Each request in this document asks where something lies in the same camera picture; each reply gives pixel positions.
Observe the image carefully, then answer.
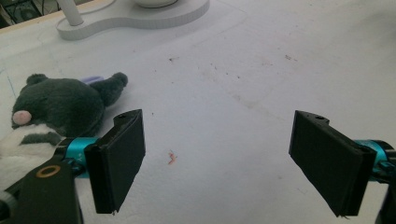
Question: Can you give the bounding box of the grey and white plush toy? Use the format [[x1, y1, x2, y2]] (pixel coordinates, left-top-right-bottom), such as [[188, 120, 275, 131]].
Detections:
[[0, 72, 129, 191]]

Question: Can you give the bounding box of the white bowl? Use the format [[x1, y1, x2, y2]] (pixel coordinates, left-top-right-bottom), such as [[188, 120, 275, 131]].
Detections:
[[134, 0, 178, 9]]

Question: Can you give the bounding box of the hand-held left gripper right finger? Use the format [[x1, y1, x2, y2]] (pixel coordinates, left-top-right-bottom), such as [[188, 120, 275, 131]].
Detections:
[[288, 109, 396, 217]]

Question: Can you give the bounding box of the dark equipment behind table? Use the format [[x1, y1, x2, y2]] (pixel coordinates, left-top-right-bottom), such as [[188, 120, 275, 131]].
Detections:
[[0, 0, 60, 30]]

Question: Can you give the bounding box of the white stand base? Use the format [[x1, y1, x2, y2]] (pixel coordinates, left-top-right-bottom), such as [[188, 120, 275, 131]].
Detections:
[[55, 0, 211, 41]]

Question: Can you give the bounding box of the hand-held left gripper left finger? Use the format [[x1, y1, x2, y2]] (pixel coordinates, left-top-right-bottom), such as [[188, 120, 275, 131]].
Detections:
[[55, 108, 147, 216]]

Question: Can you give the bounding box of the white stand pole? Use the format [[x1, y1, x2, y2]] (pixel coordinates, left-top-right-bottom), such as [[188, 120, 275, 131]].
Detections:
[[56, 0, 85, 27]]

